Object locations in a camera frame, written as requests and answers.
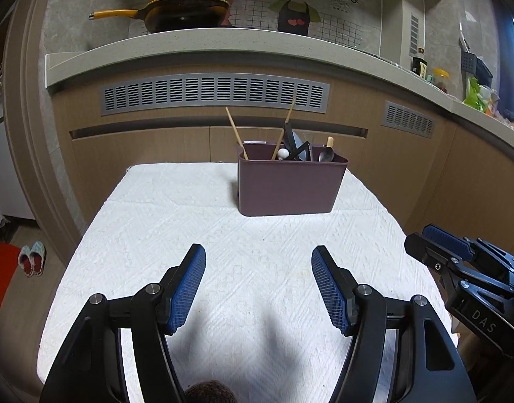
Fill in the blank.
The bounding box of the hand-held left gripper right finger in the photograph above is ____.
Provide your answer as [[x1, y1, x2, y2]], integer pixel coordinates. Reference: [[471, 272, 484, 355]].
[[311, 244, 478, 403]]

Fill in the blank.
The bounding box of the yellow frying pan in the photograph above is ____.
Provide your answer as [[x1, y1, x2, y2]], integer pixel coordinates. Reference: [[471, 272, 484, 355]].
[[88, 0, 231, 34]]

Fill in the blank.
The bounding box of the red floor mat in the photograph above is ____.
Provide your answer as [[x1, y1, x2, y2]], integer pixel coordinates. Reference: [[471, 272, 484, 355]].
[[0, 243, 22, 347]]

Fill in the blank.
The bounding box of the dark brown fuzzy object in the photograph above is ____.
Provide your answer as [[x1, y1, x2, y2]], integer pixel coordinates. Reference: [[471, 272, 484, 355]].
[[185, 380, 238, 403]]

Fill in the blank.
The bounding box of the black plastic basket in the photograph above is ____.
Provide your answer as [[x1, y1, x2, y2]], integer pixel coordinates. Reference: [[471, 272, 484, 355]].
[[461, 50, 494, 87]]

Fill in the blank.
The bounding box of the purple plastic utensil holder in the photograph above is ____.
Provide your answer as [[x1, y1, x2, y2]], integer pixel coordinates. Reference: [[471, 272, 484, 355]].
[[237, 143, 349, 218]]

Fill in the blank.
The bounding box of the black face-handled utensil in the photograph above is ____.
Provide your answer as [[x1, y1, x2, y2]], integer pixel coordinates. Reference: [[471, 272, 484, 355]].
[[287, 142, 311, 161]]

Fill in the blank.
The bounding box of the long grey vent grille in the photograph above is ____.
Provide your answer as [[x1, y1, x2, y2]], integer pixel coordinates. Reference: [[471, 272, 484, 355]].
[[98, 73, 331, 117]]

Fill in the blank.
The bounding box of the white door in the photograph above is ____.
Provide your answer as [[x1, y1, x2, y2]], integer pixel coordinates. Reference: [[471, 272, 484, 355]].
[[0, 118, 35, 221]]

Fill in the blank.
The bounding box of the wooden kitchen cabinet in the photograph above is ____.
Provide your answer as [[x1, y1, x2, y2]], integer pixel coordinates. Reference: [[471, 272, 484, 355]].
[[39, 65, 514, 269]]

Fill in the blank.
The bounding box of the yellow-lidded jar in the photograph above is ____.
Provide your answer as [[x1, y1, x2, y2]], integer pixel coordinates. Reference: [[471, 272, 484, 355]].
[[432, 68, 450, 93]]

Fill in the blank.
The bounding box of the small grey vent grille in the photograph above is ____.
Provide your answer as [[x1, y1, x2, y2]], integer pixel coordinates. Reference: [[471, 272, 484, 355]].
[[381, 101, 436, 138]]

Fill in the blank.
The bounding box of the striped slipper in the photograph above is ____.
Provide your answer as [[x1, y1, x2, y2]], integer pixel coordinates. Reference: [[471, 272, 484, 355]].
[[18, 245, 34, 278], [29, 241, 46, 277]]

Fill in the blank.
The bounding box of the black straight-handled utensil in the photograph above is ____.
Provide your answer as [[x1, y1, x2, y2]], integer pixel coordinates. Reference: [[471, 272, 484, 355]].
[[283, 122, 302, 161]]

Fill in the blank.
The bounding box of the wooden chopstick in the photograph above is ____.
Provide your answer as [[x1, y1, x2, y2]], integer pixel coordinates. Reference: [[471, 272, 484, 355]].
[[271, 96, 297, 161], [225, 107, 249, 161]]

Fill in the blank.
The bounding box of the grey stone countertop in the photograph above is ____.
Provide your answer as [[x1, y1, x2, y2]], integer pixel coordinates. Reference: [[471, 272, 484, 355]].
[[45, 29, 514, 158]]

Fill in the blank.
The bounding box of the green plastic bag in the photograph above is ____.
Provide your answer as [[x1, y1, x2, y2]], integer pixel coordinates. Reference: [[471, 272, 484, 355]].
[[463, 78, 486, 112]]

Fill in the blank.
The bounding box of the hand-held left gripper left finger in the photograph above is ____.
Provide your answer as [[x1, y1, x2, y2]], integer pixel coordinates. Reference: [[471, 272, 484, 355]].
[[39, 243, 207, 403]]

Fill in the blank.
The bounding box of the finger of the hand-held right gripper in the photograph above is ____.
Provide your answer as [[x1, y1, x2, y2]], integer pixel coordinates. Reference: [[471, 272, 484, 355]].
[[404, 233, 514, 299], [422, 224, 514, 280]]

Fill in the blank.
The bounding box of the cartoon wall sticker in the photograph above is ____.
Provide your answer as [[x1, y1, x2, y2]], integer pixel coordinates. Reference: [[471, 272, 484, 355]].
[[160, 0, 362, 49]]

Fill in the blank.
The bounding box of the narrow wall vent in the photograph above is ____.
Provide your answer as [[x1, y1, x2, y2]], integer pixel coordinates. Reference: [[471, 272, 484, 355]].
[[409, 13, 420, 52]]

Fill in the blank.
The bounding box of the white textured tablecloth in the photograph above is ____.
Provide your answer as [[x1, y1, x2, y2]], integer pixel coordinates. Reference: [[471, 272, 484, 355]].
[[36, 162, 451, 403]]

